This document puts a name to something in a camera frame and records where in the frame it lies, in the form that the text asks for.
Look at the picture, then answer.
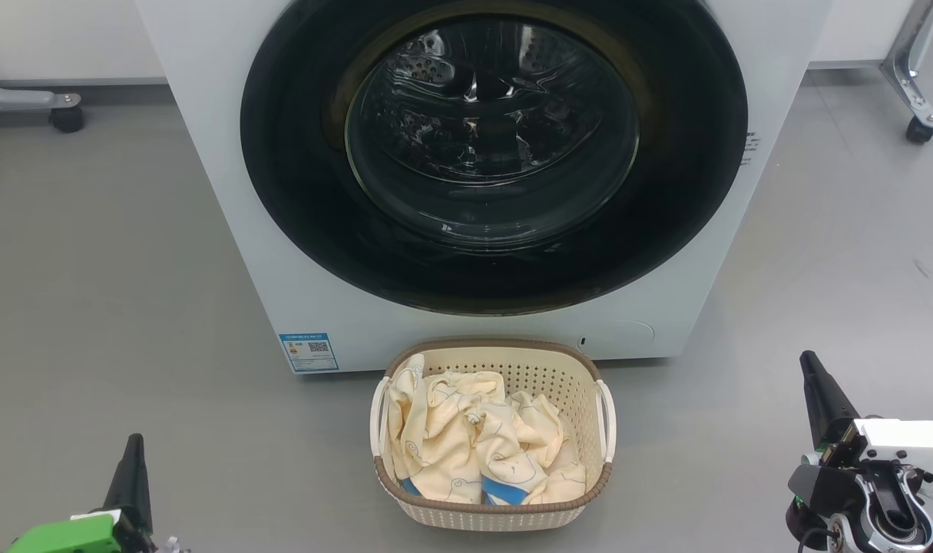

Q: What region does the white front-load washing machine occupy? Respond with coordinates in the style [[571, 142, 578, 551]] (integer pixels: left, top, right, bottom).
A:
[[134, 0, 834, 376]]

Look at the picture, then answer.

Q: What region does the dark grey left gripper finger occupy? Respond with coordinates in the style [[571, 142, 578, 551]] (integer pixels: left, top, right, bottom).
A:
[[101, 434, 154, 550]]

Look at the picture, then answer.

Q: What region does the grey partition foot with caster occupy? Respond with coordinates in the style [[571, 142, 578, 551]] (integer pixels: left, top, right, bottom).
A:
[[0, 75, 84, 134], [879, 0, 933, 144]]

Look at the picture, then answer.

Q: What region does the cream garment with blue cuffs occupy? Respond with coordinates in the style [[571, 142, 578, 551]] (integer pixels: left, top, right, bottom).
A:
[[385, 353, 513, 505], [466, 390, 588, 506]]

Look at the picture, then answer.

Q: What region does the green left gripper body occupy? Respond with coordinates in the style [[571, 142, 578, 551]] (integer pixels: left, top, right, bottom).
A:
[[4, 512, 158, 553]]

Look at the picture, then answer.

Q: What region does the washing machine door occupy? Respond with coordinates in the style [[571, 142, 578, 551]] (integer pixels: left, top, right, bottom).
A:
[[240, 0, 749, 317]]

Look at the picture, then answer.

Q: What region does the blue energy label sticker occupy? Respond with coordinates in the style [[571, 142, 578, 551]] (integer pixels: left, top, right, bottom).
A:
[[279, 332, 339, 374]]

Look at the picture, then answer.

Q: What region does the cream basket with brown rim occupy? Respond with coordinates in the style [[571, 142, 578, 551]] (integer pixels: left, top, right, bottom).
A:
[[369, 336, 617, 532]]

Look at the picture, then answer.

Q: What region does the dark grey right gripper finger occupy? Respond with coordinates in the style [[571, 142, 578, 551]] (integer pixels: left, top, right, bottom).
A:
[[800, 351, 859, 455]]

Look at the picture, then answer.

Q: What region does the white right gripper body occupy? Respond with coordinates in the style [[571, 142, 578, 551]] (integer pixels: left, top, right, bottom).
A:
[[819, 419, 933, 482]]

